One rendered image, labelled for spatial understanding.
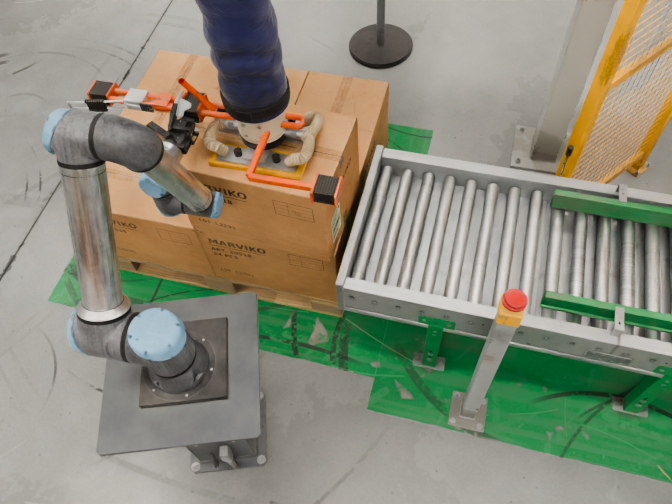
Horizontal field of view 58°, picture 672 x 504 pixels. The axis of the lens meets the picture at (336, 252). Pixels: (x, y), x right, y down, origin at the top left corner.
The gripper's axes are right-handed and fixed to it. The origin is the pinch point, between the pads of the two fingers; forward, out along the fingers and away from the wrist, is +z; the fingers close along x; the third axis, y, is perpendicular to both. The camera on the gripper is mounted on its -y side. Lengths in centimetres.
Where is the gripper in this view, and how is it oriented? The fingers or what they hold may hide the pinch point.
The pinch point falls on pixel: (186, 105)
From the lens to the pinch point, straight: 224.2
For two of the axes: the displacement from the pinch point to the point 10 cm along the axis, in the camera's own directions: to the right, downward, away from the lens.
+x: -0.6, -5.3, -8.5
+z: 2.4, -8.3, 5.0
